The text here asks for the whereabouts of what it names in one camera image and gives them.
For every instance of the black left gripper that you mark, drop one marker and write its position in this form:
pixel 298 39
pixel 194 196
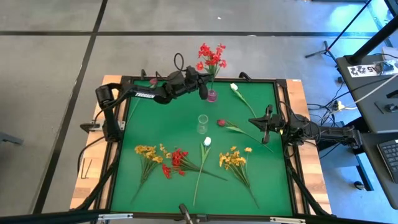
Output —
pixel 185 84

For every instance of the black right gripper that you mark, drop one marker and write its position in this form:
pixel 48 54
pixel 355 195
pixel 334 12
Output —
pixel 276 124

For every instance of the red flower bunch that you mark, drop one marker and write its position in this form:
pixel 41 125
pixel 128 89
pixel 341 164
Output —
pixel 213 59
pixel 176 157

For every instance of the white tulip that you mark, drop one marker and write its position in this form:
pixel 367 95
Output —
pixel 234 86
pixel 207 141

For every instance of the bright red tulip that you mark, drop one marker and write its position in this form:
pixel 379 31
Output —
pixel 221 123

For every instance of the yellow flower bunch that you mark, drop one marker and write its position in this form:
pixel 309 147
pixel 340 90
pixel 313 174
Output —
pixel 150 154
pixel 231 159

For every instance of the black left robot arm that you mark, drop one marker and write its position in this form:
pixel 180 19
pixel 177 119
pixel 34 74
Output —
pixel 144 94

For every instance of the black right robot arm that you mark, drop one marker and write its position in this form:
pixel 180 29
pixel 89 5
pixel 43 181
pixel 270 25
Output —
pixel 329 132

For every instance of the clear glass vase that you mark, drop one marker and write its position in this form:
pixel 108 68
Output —
pixel 202 124

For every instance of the green table mat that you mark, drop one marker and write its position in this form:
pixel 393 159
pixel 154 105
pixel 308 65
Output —
pixel 161 124

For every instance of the white power adapter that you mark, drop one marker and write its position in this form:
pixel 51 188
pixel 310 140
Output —
pixel 336 105

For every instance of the thin black tripod stand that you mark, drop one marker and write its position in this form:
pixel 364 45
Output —
pixel 325 49

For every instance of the blue desk beam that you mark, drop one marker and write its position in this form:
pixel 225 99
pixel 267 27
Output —
pixel 362 169

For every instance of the dark grey desk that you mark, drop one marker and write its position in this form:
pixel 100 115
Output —
pixel 371 146

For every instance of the white paper with black marks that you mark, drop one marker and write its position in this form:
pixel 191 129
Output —
pixel 360 71

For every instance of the black desk castor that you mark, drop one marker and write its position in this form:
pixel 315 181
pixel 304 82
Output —
pixel 359 185

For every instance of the black table clamp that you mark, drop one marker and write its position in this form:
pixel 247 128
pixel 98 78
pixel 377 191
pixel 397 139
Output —
pixel 90 126

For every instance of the black angled rod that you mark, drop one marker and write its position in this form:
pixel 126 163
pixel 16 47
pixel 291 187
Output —
pixel 184 211

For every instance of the black computer mouse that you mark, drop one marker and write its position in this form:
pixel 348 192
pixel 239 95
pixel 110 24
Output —
pixel 391 108

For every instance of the black keyboard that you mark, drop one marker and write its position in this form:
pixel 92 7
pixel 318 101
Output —
pixel 390 158

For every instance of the thick black pole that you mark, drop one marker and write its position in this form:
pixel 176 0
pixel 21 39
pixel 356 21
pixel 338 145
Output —
pixel 373 40

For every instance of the black allen key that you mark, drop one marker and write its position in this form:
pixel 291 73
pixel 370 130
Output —
pixel 88 169
pixel 81 168

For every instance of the grey floor object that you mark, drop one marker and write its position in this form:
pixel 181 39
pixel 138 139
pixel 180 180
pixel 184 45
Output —
pixel 9 138

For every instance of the black table frame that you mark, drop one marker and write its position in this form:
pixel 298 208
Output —
pixel 267 80

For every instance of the black rail clamp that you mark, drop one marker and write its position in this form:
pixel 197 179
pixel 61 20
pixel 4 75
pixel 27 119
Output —
pixel 143 74
pixel 244 75

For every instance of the black frame brace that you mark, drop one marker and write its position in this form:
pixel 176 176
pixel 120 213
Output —
pixel 99 186
pixel 306 193

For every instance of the silver frame bracket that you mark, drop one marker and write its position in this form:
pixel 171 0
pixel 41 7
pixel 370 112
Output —
pixel 115 216
pixel 287 220

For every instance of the black table-level camera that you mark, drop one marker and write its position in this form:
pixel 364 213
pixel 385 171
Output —
pixel 201 218

